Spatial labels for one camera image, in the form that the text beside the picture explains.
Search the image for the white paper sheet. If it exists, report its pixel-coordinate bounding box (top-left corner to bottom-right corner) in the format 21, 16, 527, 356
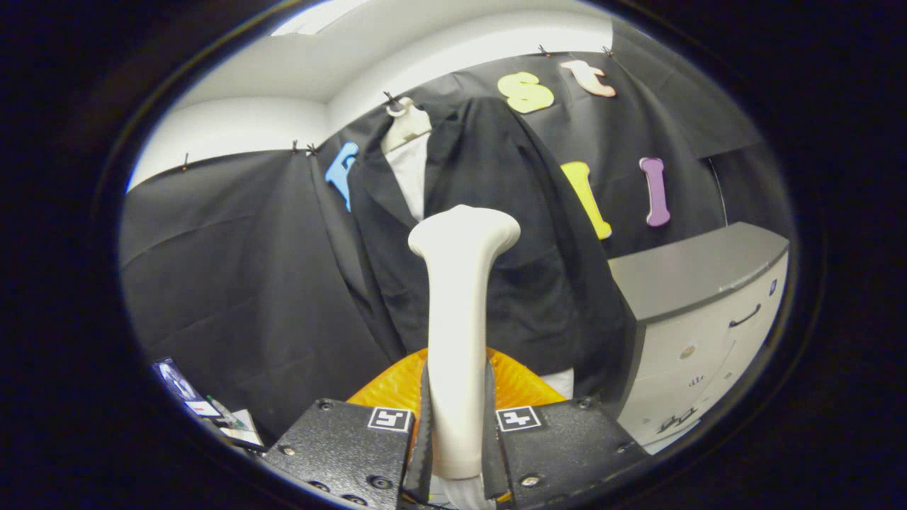
213, 409, 266, 451

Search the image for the black jacket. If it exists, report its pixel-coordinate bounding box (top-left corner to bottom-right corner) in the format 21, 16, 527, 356
347, 97, 638, 401

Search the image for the ceiling light panel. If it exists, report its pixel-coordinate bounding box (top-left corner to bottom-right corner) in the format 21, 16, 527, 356
273, 0, 369, 36

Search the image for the white garment steamer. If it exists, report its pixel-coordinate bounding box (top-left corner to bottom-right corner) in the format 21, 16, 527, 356
407, 205, 522, 510

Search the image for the white mannequin torso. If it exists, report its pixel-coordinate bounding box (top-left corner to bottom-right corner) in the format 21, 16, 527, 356
381, 97, 575, 399

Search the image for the green marker pen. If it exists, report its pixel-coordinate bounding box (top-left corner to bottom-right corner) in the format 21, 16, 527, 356
205, 395, 238, 426

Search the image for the black backdrop cloth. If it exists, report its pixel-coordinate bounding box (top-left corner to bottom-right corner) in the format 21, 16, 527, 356
119, 18, 794, 443

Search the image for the grey cabinet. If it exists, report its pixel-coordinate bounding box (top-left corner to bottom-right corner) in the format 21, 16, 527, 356
608, 222, 791, 454

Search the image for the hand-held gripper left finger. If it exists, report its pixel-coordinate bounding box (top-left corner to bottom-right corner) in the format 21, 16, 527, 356
261, 349, 433, 510

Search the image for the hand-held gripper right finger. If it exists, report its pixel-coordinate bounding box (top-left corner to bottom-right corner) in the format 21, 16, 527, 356
484, 349, 649, 510

